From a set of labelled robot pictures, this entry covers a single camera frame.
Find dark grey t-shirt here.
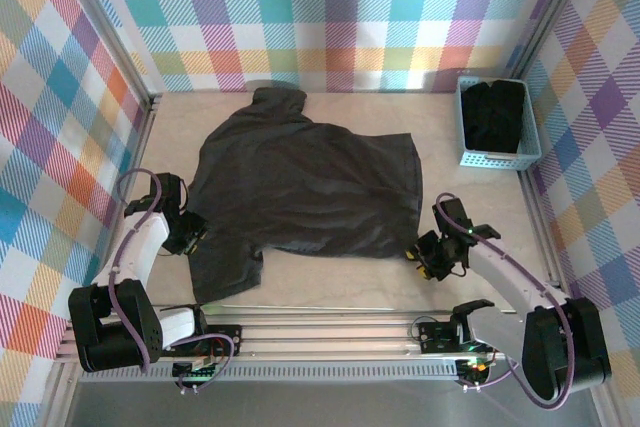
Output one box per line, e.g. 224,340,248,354
188,86,425,304

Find light blue plastic basket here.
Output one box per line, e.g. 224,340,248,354
457,75,545,170

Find black clothes pile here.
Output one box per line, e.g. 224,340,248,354
460,79,531,154

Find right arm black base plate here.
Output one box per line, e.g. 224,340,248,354
417,320,511,354

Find aluminium side rail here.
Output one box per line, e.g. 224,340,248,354
89,94,164,323

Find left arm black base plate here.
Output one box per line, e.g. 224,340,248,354
152,324,244,358

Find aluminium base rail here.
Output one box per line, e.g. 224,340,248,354
54,304,609,361

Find grey slotted cable duct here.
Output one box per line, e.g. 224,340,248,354
79,360,461,382

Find aluminium frame post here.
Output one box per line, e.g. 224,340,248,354
47,0,164,103
509,0,601,81

